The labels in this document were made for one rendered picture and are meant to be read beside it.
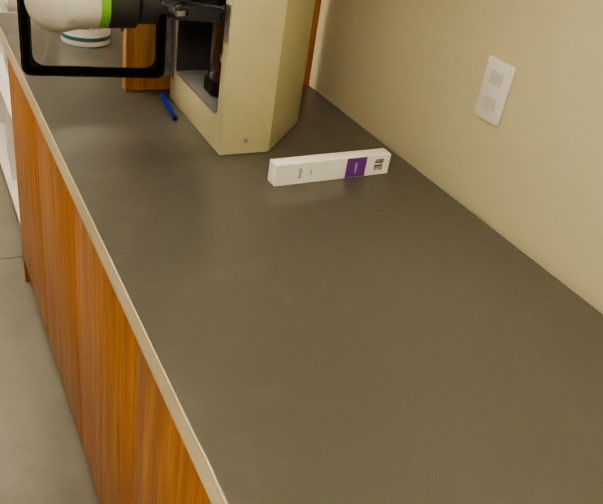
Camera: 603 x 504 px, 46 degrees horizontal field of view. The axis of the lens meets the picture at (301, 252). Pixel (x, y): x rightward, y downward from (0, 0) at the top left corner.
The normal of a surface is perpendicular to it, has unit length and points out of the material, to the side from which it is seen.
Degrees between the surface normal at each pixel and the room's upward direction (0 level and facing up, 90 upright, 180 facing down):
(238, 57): 90
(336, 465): 0
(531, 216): 90
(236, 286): 0
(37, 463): 0
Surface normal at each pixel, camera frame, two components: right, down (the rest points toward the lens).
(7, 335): 0.14, -0.84
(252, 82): 0.45, 0.53
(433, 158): -0.88, 0.14
